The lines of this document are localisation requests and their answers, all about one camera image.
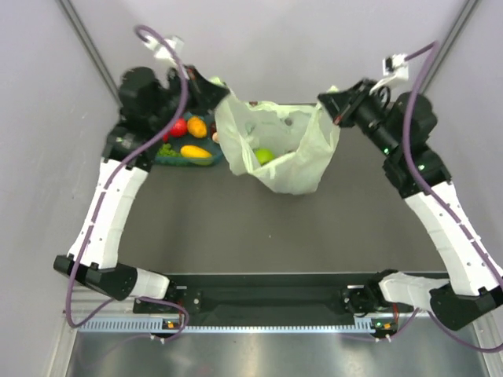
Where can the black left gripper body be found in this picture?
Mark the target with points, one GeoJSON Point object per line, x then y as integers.
{"type": "Point", "coordinates": [174, 95]}

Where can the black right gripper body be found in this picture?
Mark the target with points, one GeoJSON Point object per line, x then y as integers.
{"type": "Point", "coordinates": [367, 107]}

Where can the light green plastic bag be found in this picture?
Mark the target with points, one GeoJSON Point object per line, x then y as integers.
{"type": "Point", "coordinates": [301, 136]}

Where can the green fake apple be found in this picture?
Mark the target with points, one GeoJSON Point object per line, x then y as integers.
{"type": "Point", "coordinates": [264, 156]}

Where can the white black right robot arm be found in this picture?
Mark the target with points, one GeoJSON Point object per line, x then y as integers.
{"type": "Point", "coordinates": [472, 288]}

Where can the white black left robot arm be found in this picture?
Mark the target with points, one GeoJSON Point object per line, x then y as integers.
{"type": "Point", "coordinates": [146, 107]}

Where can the orange fake fruit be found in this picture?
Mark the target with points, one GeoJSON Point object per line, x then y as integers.
{"type": "Point", "coordinates": [197, 127]}

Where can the red fake apple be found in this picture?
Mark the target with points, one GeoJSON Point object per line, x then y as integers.
{"type": "Point", "coordinates": [179, 129]}

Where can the yellow fake mango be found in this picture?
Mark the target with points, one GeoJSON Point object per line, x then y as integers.
{"type": "Point", "coordinates": [194, 152]}

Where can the green fake grapes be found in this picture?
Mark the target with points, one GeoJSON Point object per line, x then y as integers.
{"type": "Point", "coordinates": [167, 151]}

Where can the teal plastic basket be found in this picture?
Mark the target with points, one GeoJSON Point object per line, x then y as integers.
{"type": "Point", "coordinates": [190, 142]}

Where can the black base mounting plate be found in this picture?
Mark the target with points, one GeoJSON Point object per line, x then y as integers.
{"type": "Point", "coordinates": [337, 299]}

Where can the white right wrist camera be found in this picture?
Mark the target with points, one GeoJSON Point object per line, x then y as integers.
{"type": "Point", "coordinates": [395, 72]}

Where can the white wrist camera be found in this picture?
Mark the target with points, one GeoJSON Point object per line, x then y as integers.
{"type": "Point", "coordinates": [395, 72]}
{"type": "Point", "coordinates": [163, 50]}

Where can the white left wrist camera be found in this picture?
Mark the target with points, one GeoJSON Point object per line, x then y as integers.
{"type": "Point", "coordinates": [163, 50]}

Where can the grey slotted cable duct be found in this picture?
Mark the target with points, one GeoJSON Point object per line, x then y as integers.
{"type": "Point", "coordinates": [158, 325]}

